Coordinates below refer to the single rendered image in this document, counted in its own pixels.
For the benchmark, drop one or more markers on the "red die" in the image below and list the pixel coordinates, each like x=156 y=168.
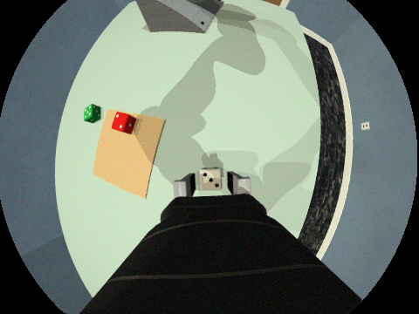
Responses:
x=123 y=122

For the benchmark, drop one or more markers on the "tan flat mat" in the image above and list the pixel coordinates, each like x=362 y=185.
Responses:
x=126 y=160

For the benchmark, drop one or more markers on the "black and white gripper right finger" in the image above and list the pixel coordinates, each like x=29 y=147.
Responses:
x=238 y=184

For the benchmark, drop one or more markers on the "green die with white pips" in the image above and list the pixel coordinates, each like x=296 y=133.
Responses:
x=92 y=113

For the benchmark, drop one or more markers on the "white die with black pips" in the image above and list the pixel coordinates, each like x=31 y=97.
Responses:
x=211 y=178

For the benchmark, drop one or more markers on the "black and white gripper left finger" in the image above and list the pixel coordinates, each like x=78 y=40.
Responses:
x=186 y=186

